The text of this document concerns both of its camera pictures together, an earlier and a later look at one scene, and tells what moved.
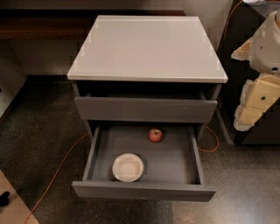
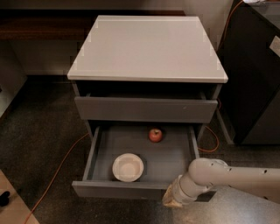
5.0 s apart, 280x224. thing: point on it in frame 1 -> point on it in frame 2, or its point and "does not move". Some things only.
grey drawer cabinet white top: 146,71 does not move
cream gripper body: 267,53 -> 181,191
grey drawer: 172,167 does not move
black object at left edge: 3,199 does not move
